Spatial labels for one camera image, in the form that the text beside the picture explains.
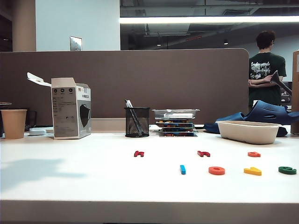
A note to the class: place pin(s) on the tall cardboard box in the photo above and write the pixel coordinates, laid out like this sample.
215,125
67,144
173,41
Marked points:
296,93

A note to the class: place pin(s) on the metal wall switch plate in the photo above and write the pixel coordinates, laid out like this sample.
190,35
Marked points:
75,43

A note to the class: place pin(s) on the colourful magnet pack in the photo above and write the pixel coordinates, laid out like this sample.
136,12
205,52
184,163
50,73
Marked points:
178,134
178,128
173,121

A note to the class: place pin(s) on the long ceiling light strip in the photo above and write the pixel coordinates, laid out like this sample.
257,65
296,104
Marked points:
210,19

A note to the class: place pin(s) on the orange letter a magnet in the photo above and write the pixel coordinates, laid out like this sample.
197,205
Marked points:
251,154

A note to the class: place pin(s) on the white grey mask box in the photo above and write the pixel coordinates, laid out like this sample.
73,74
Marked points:
65,112

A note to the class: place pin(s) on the blue foam clog with holes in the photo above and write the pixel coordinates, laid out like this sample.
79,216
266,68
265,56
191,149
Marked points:
268,114

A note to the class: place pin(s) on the white item in clear box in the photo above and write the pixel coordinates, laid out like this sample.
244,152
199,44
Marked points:
177,115

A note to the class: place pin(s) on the brown desk divider panel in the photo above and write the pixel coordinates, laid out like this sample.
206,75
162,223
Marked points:
140,81

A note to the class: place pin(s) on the blue letter l magnet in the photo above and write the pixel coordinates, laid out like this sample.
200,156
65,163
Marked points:
182,169

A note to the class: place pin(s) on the clear plastic box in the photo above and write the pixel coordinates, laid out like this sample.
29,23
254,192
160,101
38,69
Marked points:
175,111

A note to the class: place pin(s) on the grey hand-held tool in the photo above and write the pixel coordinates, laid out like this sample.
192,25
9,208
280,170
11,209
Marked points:
280,82

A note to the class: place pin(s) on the black mesh pen holder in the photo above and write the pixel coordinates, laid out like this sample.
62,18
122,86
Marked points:
136,123

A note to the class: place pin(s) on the red letter h magnet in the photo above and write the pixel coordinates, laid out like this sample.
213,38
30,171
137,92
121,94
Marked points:
138,153
204,154

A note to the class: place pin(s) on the green letter e magnet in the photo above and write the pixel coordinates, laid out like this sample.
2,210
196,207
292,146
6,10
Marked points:
282,170

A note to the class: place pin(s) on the brown paper cup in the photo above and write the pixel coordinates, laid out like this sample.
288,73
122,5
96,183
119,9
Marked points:
14,123

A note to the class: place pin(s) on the person in green t-shirt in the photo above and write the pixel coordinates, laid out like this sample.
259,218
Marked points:
266,70

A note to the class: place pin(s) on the small white case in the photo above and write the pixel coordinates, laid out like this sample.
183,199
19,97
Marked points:
37,131

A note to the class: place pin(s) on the beige oval pulp tray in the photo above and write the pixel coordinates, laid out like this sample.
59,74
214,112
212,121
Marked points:
247,133

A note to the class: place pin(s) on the yellow letter v magnet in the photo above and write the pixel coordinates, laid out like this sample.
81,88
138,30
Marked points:
252,172

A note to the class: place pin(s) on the orange letter o magnet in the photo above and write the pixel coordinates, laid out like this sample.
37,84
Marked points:
211,170

